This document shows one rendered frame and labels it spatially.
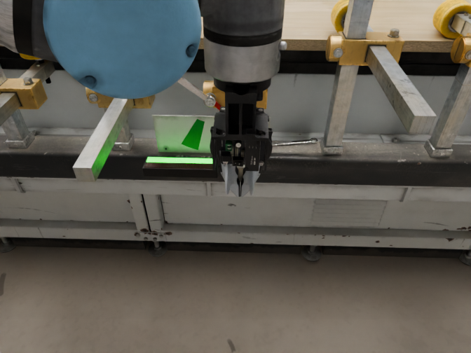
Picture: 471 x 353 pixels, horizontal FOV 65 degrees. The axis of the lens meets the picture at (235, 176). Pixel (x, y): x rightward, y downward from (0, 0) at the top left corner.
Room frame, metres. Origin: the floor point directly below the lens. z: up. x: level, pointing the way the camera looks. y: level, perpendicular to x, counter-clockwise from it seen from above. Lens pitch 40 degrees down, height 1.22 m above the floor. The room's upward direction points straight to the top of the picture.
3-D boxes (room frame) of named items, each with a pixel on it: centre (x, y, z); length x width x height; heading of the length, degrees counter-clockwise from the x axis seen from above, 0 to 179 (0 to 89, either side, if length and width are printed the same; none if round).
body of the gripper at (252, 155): (0.42, -0.01, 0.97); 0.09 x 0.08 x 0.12; 177
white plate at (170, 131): (0.70, 0.05, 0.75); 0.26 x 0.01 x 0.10; 88
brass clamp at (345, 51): (0.72, -0.25, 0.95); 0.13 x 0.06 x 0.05; 88
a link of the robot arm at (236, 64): (0.43, -0.01, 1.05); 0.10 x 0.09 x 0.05; 87
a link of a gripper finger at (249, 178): (0.42, -0.02, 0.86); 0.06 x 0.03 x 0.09; 177
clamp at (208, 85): (0.73, 0.00, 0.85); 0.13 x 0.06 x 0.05; 88
